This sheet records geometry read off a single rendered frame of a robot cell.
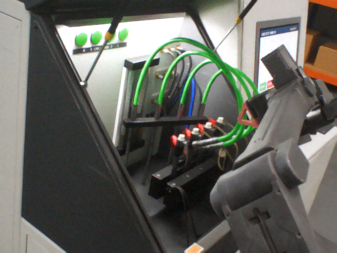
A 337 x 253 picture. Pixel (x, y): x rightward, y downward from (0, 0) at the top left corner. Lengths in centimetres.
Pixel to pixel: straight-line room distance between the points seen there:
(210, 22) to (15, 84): 75
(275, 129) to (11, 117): 92
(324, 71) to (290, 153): 605
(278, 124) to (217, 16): 104
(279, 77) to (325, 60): 571
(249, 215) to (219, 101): 116
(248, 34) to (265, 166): 121
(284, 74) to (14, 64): 75
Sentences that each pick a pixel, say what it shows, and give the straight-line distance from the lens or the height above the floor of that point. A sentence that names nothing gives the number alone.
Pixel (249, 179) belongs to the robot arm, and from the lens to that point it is 50.
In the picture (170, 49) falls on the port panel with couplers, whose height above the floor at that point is 130.
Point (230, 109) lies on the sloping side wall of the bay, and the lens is 161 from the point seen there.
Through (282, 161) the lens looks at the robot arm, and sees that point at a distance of 49.
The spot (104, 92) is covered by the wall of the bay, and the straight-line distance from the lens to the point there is 144.
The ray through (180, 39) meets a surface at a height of 142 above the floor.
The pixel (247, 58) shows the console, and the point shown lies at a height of 131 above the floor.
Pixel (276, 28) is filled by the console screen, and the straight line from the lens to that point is 189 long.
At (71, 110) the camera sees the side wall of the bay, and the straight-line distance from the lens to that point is 113.
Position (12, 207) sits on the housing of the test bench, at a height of 80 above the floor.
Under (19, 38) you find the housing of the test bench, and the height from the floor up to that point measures 137.
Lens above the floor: 172
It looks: 25 degrees down
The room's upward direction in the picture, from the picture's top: 12 degrees clockwise
